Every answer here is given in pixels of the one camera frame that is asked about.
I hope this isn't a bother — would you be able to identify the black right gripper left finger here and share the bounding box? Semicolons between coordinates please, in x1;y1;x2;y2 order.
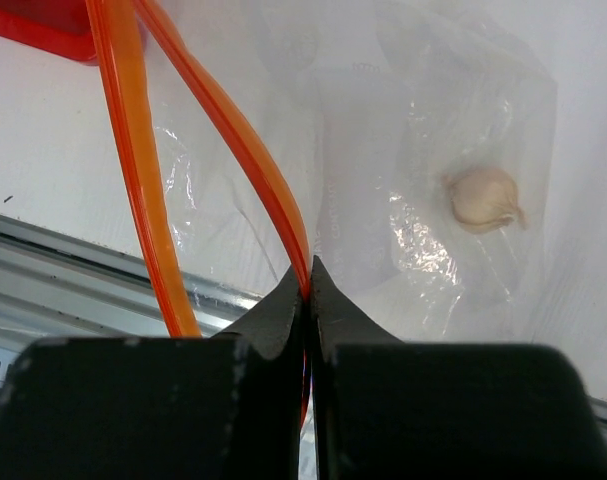
0;272;303;479

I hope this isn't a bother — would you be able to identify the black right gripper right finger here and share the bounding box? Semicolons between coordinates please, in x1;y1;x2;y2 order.
310;260;607;479

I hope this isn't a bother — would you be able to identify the garlic bulb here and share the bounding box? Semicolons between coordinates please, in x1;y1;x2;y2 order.
442;166;528;234

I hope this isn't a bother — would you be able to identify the clear zip top bag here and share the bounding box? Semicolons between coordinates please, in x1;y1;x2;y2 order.
87;1;557;341

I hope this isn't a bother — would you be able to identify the red plastic tray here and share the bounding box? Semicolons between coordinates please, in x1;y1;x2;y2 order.
0;0;96;64

